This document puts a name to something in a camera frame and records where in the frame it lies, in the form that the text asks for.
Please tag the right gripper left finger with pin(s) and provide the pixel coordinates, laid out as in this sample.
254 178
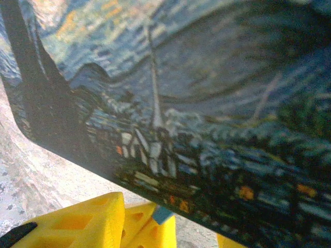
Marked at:
64 227

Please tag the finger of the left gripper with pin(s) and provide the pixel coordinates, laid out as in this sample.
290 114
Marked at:
144 232

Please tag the floral patterned backdrop cloth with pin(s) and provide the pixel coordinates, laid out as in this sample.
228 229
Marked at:
7 204

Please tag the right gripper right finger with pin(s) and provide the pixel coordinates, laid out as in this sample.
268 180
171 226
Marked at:
228 242

